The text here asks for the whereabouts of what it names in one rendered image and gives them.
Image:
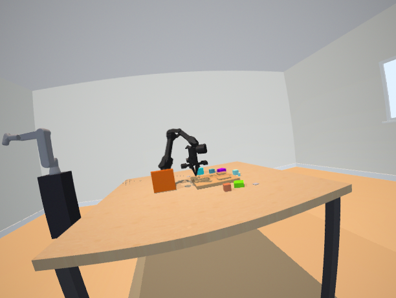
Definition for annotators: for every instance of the green block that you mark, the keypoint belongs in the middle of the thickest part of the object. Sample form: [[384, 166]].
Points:
[[238, 184]]

